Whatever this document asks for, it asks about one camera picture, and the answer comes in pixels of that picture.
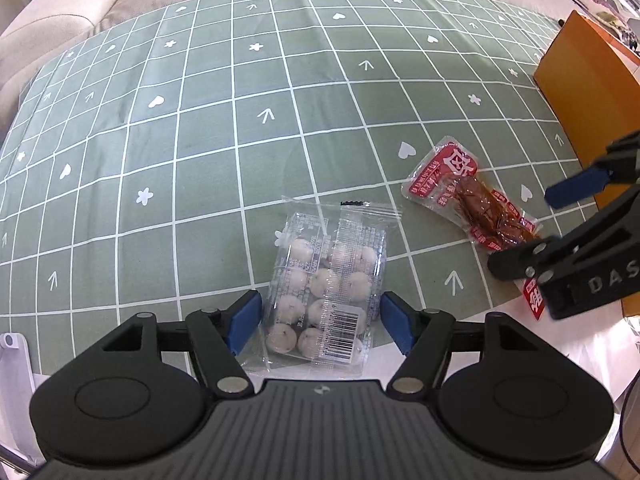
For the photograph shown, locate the clear tray white balls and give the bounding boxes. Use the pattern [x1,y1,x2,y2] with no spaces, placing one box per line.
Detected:
[260,198,401,377]

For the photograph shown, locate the red dried meat packet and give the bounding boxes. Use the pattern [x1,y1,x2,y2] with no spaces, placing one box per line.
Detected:
[400,134,547,322]

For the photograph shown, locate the orange cardboard box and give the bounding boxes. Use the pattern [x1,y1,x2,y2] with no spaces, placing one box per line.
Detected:
[534,12,639,207]

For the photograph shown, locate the green checkered tablecloth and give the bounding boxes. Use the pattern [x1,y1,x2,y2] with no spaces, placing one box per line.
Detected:
[1,0,596,374]

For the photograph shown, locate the smartphone on white stand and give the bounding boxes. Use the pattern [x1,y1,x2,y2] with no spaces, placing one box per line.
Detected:
[1,333,44,472]

